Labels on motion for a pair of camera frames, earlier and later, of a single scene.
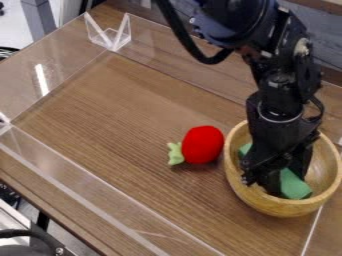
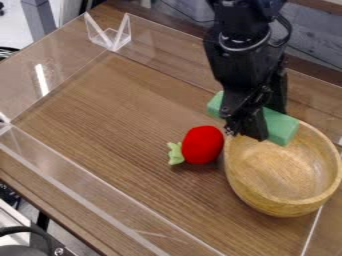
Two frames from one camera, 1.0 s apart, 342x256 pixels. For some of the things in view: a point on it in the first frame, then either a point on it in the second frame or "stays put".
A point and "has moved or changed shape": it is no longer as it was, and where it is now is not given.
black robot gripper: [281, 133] to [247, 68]
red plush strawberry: [201, 146] stays put
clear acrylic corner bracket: [110, 39] stays put
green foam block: [293, 188] has moved or changed shape
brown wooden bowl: [323, 178] stays put
